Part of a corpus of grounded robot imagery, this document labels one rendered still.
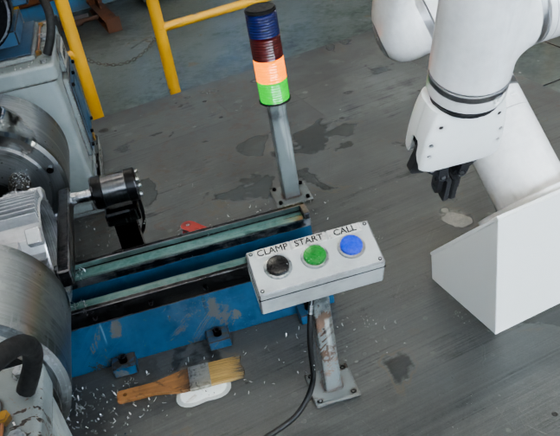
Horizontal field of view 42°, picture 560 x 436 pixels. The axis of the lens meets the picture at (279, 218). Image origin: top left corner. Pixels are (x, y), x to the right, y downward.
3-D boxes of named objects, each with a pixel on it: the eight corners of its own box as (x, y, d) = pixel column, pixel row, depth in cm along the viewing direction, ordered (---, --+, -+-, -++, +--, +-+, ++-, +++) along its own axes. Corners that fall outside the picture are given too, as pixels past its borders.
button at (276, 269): (270, 283, 93) (269, 276, 92) (264, 265, 95) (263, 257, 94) (292, 277, 94) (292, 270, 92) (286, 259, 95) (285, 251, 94)
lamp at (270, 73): (260, 87, 139) (256, 66, 136) (254, 76, 144) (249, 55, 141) (290, 80, 140) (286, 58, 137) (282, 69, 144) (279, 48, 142)
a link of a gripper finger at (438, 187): (444, 146, 86) (437, 182, 91) (419, 153, 86) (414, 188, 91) (455, 166, 84) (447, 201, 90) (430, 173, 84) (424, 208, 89)
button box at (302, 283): (261, 316, 95) (258, 296, 91) (247, 272, 99) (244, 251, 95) (383, 281, 97) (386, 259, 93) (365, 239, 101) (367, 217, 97)
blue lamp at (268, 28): (252, 42, 134) (247, 19, 131) (245, 33, 139) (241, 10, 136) (283, 35, 135) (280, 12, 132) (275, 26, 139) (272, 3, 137)
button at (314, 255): (307, 272, 94) (306, 266, 92) (300, 254, 96) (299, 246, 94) (329, 266, 94) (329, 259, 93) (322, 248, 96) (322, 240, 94)
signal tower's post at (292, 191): (278, 209, 153) (243, 17, 130) (269, 191, 160) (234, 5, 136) (313, 200, 154) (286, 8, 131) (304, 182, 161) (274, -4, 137)
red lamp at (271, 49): (256, 66, 136) (252, 42, 134) (249, 55, 141) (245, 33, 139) (286, 58, 137) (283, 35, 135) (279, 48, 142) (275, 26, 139)
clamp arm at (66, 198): (59, 204, 128) (58, 290, 107) (54, 190, 127) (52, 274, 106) (79, 199, 129) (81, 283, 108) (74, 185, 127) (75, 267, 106)
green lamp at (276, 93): (264, 109, 141) (260, 87, 139) (257, 97, 146) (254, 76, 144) (293, 101, 142) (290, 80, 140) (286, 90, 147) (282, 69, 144)
